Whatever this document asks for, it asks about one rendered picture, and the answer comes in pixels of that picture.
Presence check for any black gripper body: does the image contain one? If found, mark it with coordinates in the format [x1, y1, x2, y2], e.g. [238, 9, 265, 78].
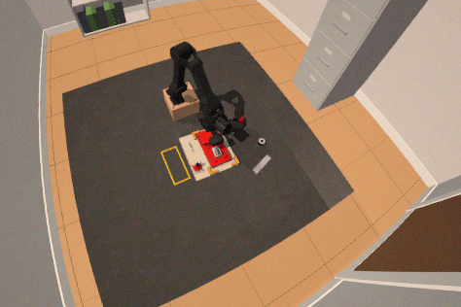
[196, 112, 224, 147]

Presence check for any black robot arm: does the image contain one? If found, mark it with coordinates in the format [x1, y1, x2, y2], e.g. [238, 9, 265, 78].
[165, 41, 231, 135]

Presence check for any light grey flat bar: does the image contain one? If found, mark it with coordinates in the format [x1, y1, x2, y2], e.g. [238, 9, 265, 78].
[253, 155, 270, 173]

